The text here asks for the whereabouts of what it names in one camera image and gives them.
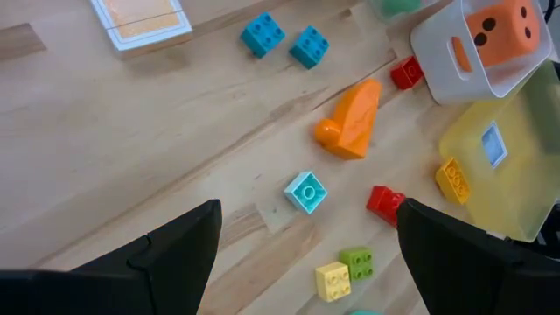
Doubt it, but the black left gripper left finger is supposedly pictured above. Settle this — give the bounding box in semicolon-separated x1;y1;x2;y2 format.
0;199;223;315

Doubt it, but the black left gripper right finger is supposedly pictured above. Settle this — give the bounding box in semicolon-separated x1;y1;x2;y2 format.
395;197;560;315

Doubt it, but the lime green square block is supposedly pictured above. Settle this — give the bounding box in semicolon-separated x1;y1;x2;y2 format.
339;247;375;282

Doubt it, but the red stepped toy block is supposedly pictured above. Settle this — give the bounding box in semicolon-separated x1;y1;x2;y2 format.
366;185;406;228

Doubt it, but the pale yellow square block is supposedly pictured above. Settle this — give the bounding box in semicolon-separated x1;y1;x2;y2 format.
314;261;352;304

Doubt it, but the light teal square block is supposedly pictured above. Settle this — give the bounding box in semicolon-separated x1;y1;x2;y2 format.
283;170;328;215

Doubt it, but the orange wedge toy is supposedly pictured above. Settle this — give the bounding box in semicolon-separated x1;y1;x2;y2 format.
313;78;382;161

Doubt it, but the orange foam die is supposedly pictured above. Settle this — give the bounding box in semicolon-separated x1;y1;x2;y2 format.
450;0;542;74

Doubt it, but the dark green double block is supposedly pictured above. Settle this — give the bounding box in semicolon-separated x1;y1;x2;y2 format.
380;0;424;17

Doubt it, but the orange-yellow long toy block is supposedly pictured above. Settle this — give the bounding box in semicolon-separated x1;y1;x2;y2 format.
435;157;472;206

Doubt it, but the yellow translucent tray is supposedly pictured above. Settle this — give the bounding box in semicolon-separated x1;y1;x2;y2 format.
439;60;560;244

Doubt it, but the white plastic bin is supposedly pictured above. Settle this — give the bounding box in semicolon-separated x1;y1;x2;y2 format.
409;0;553;105

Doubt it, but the small red toy block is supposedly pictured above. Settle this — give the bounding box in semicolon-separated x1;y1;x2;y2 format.
389;55;424;91

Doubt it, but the blue square toy block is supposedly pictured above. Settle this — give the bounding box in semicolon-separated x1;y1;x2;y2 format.
239;11;286;60
288;24;330;70

